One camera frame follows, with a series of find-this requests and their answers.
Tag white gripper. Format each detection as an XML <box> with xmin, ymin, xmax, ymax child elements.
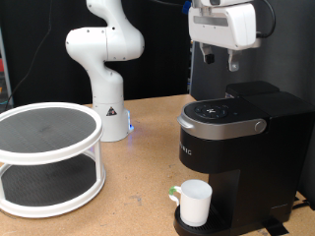
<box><xmin>187</xmin><ymin>3</ymin><xmax>262</xmax><ymax>73</ymax></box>

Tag black Keurig coffee machine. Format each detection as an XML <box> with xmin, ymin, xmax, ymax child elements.
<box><xmin>172</xmin><ymin>89</ymin><xmax>315</xmax><ymax>236</ymax></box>

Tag white mug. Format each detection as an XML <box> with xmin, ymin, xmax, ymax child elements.
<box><xmin>168</xmin><ymin>178</ymin><xmax>214</xmax><ymax>227</ymax></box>

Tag clear water tank black lid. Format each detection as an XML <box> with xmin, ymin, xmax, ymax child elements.
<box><xmin>225</xmin><ymin>80</ymin><xmax>281</xmax><ymax>98</ymax></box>

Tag white two-tier turntable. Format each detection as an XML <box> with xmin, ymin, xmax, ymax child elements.
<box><xmin>0</xmin><ymin>101</ymin><xmax>107</xmax><ymax>219</ymax></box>

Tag grey metal frame post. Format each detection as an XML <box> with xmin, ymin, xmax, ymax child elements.
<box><xmin>188</xmin><ymin>38</ymin><xmax>196</xmax><ymax>95</ymax></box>

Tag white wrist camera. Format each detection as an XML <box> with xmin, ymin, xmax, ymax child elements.
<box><xmin>199</xmin><ymin>0</ymin><xmax>254</xmax><ymax>8</ymax></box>

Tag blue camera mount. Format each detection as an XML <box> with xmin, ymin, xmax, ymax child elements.
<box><xmin>181</xmin><ymin>0</ymin><xmax>193</xmax><ymax>16</ymax></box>

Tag black camera cable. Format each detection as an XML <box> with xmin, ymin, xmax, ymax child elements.
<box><xmin>149</xmin><ymin>0</ymin><xmax>277</xmax><ymax>39</ymax></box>

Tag black power cables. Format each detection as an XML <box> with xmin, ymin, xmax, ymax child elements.
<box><xmin>290</xmin><ymin>196</ymin><xmax>311</xmax><ymax>211</ymax></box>

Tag thin black hanging cable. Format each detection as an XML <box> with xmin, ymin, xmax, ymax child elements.
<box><xmin>4</xmin><ymin>0</ymin><xmax>54</xmax><ymax>106</ymax></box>

